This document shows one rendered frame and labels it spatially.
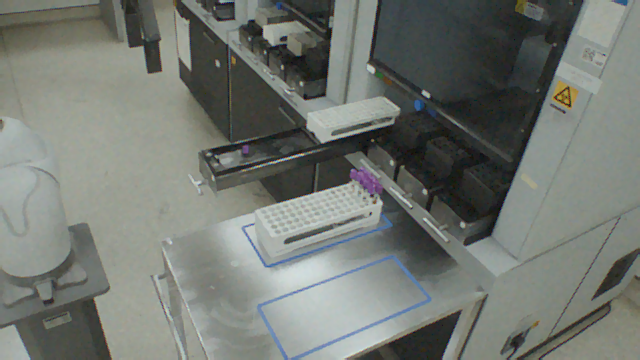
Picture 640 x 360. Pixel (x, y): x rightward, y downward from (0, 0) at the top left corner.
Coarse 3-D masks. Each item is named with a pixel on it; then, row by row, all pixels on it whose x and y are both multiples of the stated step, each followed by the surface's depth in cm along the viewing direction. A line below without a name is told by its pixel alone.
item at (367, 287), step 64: (384, 192) 136; (192, 256) 112; (256, 256) 114; (320, 256) 115; (384, 256) 117; (448, 256) 119; (192, 320) 99; (256, 320) 100; (320, 320) 101; (384, 320) 102
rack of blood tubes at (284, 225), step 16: (320, 192) 124; (336, 192) 124; (352, 192) 125; (272, 208) 118; (288, 208) 118; (304, 208) 119; (320, 208) 121; (336, 208) 121; (352, 208) 121; (368, 208) 121; (256, 224) 118; (272, 224) 113; (288, 224) 115; (304, 224) 115; (320, 224) 115; (336, 224) 121; (352, 224) 121; (368, 224) 124; (272, 240) 111; (288, 240) 118; (304, 240) 116; (320, 240) 119; (272, 256) 114
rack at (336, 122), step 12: (336, 108) 161; (348, 108) 162; (360, 108) 162; (372, 108) 163; (384, 108) 164; (396, 108) 164; (312, 120) 155; (324, 120) 155; (336, 120) 155; (348, 120) 156; (360, 120) 157; (372, 120) 165; (384, 120) 165; (324, 132) 152; (336, 132) 161; (348, 132) 157
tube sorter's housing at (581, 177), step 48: (576, 48) 102; (624, 48) 95; (384, 96) 175; (624, 96) 107; (528, 144) 119; (576, 144) 108; (624, 144) 121; (528, 192) 122; (576, 192) 123; (624, 192) 141; (480, 240) 136; (528, 240) 126; (576, 240) 143; (624, 240) 169; (528, 288) 145; (576, 288) 171; (624, 288) 209; (432, 336) 157; (480, 336) 147; (528, 336) 174
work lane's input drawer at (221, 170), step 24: (240, 144) 151; (264, 144) 153; (288, 144) 154; (312, 144) 155; (336, 144) 156; (360, 144) 161; (216, 168) 139; (240, 168) 142; (264, 168) 145; (288, 168) 150; (216, 192) 141
